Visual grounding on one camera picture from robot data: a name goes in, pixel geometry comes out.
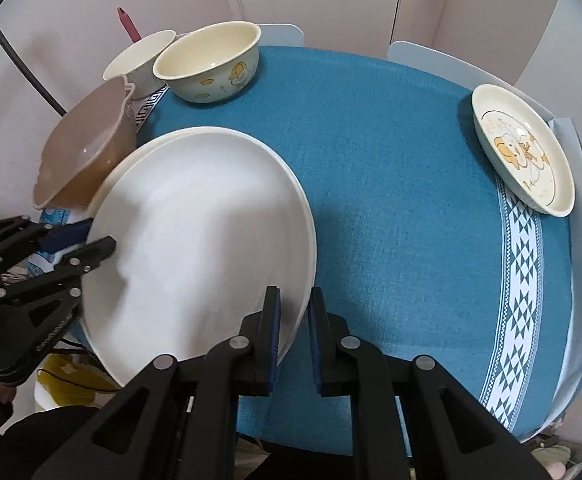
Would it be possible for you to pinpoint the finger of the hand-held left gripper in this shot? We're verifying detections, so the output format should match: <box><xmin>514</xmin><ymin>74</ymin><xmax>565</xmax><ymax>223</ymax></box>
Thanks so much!
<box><xmin>0</xmin><ymin>237</ymin><xmax>118</xmax><ymax>386</ymax></box>
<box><xmin>0</xmin><ymin>216</ymin><xmax>94</xmax><ymax>266</ymax></box>

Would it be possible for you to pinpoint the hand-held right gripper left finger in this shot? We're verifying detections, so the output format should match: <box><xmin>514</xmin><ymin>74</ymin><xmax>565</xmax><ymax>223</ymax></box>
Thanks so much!
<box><xmin>31</xmin><ymin>286</ymin><xmax>284</xmax><ymax>480</ymax></box>

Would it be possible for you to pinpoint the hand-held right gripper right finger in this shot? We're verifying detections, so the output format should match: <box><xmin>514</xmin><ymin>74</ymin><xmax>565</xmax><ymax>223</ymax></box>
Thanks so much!
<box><xmin>307</xmin><ymin>286</ymin><xmax>566</xmax><ymax>480</ymax></box>

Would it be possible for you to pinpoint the beige square plate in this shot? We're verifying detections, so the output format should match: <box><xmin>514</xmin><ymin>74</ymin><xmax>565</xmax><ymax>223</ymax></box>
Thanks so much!
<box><xmin>33</xmin><ymin>76</ymin><xmax>138</xmax><ymax>209</ymax></box>

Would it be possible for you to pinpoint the large white plate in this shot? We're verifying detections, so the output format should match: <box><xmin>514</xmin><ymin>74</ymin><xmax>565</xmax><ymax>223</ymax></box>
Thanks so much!
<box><xmin>91</xmin><ymin>126</ymin><xmax>318</xmax><ymax>366</ymax></box>
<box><xmin>80</xmin><ymin>132</ymin><xmax>314</xmax><ymax>398</ymax></box>

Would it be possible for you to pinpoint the small white bowl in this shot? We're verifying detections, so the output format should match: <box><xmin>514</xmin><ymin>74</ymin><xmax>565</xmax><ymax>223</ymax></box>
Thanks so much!
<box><xmin>102</xmin><ymin>30</ymin><xmax>178</xmax><ymax>100</ymax></box>

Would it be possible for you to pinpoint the cream cartoon print bowl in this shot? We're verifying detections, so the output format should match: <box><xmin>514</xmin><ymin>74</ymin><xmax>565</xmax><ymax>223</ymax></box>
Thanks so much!
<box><xmin>152</xmin><ymin>21</ymin><xmax>262</xmax><ymax>103</ymax></box>

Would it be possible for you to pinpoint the cream cartoon print plate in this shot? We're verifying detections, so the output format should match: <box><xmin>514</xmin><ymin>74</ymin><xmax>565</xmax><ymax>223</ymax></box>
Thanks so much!
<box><xmin>472</xmin><ymin>84</ymin><xmax>576</xmax><ymax>217</ymax></box>

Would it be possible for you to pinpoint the colourful printed packet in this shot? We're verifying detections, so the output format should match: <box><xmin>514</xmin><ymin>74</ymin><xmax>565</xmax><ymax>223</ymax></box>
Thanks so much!
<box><xmin>21</xmin><ymin>207</ymin><xmax>92</xmax><ymax>276</ymax></box>

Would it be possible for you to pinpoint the blue tablecloth with white border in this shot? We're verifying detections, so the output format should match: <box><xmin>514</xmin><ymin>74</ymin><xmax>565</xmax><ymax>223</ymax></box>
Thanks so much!
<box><xmin>66</xmin><ymin>46</ymin><xmax>582</xmax><ymax>443</ymax></box>

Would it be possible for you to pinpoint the pink stick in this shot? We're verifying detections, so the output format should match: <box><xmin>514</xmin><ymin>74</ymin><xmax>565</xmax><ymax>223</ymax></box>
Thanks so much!
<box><xmin>117</xmin><ymin>7</ymin><xmax>143</xmax><ymax>43</ymax></box>

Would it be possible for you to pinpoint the pale green soft item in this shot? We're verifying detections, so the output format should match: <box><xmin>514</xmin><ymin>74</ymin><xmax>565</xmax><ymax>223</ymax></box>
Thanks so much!
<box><xmin>531</xmin><ymin>435</ymin><xmax>579</xmax><ymax>480</ymax></box>

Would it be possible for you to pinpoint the white panelled door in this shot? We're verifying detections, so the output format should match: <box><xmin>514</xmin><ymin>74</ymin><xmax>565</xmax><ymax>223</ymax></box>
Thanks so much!
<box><xmin>226</xmin><ymin>0</ymin><xmax>406</xmax><ymax>47</ymax></box>

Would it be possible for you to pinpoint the black wall cable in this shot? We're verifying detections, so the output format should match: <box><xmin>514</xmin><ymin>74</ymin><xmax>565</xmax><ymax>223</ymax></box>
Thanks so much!
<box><xmin>0</xmin><ymin>17</ymin><xmax>69</xmax><ymax>116</ymax></box>

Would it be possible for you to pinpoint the thin black cable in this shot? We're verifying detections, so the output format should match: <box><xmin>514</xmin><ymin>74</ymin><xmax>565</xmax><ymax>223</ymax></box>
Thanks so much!
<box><xmin>36</xmin><ymin>369</ymin><xmax>118</xmax><ymax>397</ymax></box>

